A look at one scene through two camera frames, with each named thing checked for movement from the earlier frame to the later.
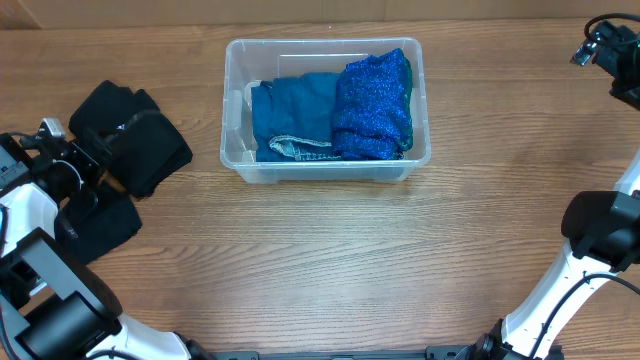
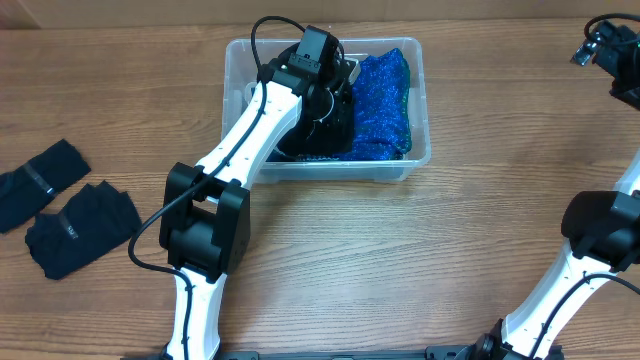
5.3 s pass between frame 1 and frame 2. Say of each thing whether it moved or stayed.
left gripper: moved
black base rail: stayed
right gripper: stayed
